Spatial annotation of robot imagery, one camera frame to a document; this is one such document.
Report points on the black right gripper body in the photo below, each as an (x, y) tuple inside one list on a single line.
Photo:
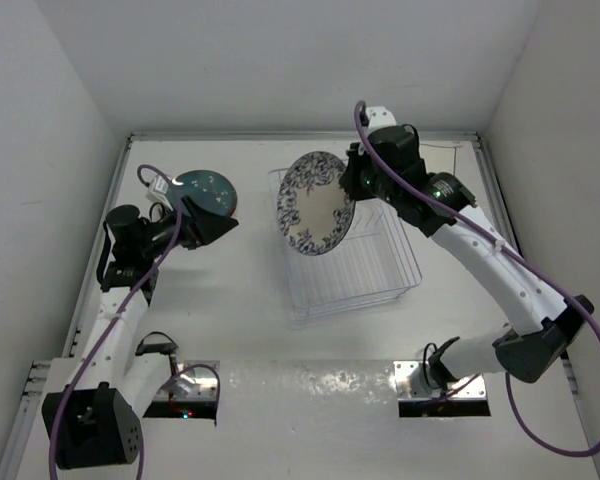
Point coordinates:
[(361, 182)]

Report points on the dark red round plate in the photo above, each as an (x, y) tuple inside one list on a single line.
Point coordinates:
[(208, 189)]

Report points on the black white speckled plate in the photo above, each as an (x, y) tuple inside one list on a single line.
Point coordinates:
[(313, 212)]

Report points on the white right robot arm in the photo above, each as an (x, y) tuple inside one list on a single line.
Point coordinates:
[(541, 324)]

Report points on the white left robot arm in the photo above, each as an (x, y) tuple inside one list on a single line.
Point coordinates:
[(95, 420)]

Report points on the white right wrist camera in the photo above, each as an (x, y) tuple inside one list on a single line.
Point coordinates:
[(378, 117)]

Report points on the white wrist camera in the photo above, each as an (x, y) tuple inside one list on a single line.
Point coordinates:
[(158, 191), (378, 117)]

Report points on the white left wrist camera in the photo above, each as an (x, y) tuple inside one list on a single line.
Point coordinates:
[(158, 191)]

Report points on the white wire dish rack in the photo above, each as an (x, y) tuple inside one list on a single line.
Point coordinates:
[(374, 264)]

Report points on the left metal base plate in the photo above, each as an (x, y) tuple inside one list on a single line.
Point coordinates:
[(196, 382)]

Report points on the metal base plate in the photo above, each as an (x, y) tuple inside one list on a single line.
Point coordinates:
[(411, 386), (196, 382)]

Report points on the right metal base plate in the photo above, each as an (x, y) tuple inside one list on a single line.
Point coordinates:
[(411, 386)]

